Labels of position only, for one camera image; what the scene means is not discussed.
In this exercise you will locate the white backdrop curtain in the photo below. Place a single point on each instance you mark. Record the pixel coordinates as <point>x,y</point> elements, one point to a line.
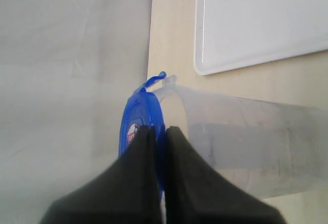
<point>67,70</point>

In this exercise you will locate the white rectangular tray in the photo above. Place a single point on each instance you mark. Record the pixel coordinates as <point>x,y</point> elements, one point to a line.
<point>233,34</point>

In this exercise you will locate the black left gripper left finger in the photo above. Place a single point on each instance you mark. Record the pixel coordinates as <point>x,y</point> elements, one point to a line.
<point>126,192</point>

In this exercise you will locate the blue plastic lid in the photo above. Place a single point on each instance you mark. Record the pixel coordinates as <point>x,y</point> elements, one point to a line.
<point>143,109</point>

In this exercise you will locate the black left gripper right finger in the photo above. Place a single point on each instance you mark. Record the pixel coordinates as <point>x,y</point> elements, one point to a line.
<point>196,193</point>

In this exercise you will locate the clear plastic container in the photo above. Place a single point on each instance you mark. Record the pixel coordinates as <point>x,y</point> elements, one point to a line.
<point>267,149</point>

